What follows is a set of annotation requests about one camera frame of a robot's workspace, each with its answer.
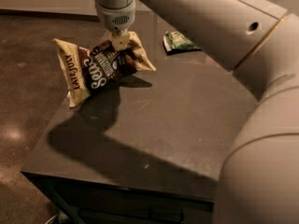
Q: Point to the green chip bag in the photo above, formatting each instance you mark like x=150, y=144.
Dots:
x=175, y=41

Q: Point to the brown Late July chip bag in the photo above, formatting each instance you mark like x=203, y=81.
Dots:
x=87, y=71

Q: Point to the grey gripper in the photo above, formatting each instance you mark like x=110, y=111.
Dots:
x=117, y=19

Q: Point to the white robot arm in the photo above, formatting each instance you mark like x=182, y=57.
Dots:
x=252, y=47

